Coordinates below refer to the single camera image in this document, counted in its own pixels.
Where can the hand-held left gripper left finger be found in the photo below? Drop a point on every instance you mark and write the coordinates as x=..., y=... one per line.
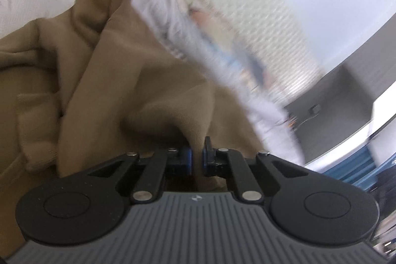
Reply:
x=186, y=158

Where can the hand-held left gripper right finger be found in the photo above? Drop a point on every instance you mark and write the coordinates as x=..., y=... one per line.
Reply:
x=205, y=158

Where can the brown zip hoodie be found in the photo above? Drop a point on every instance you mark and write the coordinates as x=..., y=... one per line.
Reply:
x=123, y=81

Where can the group of cosmetic bottles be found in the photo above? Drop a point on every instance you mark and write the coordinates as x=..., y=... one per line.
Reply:
x=292, y=123

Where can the patchwork pillow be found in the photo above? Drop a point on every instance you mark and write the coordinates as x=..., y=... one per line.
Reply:
x=216, y=50

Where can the blue curtain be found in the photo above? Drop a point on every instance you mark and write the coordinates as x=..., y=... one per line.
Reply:
x=349, y=165

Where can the grey bedside cabinet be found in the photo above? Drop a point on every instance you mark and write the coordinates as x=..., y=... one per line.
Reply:
x=346, y=90

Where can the cream quilted headboard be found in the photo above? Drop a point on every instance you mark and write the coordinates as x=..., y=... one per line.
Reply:
x=247, y=4

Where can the wall socket with charger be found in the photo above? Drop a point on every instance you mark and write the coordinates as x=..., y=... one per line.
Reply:
x=315, y=109

